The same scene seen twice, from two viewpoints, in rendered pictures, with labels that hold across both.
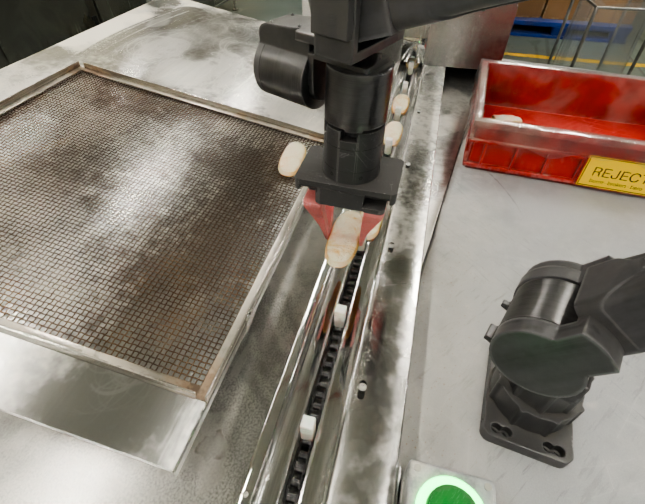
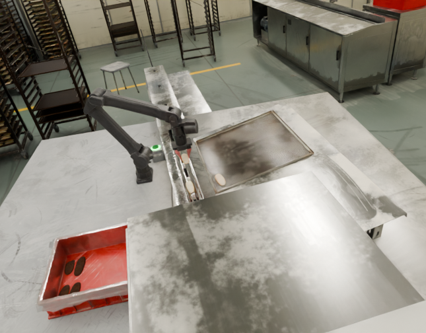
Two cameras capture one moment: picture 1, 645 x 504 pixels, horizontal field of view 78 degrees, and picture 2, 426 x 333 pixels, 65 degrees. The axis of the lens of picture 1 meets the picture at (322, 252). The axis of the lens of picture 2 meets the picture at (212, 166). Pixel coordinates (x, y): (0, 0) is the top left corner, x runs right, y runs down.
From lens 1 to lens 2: 1.94 m
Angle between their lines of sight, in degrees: 98
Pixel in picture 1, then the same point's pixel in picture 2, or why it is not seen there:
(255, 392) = (194, 158)
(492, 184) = not seen: hidden behind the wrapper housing
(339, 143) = not seen: hidden behind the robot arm
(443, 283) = (165, 188)
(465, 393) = (156, 173)
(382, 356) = (172, 162)
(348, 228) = (184, 158)
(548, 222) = not seen: hidden behind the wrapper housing
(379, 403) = (170, 157)
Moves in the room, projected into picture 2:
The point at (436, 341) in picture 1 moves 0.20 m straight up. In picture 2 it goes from (164, 178) to (155, 147)
